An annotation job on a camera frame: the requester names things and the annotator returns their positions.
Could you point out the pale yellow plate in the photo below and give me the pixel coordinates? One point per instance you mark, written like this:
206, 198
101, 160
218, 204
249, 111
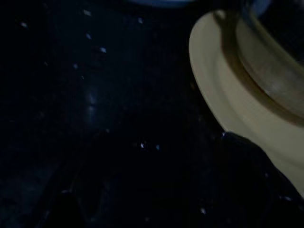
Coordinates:
213, 90

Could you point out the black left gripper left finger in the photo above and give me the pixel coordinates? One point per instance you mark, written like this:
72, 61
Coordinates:
69, 209

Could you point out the white tiered storage rack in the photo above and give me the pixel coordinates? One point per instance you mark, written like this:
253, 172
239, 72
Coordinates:
161, 2

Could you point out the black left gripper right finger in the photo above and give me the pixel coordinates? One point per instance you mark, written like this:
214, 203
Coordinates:
256, 190

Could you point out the stainless steel bowl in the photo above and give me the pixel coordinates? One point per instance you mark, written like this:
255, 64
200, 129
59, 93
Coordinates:
268, 59

